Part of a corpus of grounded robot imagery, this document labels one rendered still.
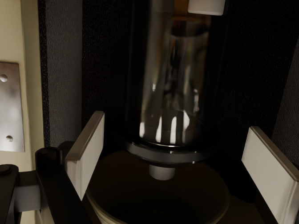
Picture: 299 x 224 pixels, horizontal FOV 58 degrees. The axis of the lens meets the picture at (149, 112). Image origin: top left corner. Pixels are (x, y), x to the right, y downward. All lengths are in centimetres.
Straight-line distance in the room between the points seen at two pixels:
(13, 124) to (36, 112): 3
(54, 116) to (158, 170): 12
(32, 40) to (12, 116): 6
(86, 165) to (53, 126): 11
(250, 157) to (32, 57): 18
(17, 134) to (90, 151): 8
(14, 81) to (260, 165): 18
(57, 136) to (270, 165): 19
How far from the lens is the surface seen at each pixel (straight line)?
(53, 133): 26
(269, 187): 18
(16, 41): 21
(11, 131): 23
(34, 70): 24
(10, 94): 22
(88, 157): 16
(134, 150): 24
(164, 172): 28
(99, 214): 30
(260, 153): 19
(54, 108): 26
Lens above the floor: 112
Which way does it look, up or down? 20 degrees up
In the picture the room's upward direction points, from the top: 174 degrees counter-clockwise
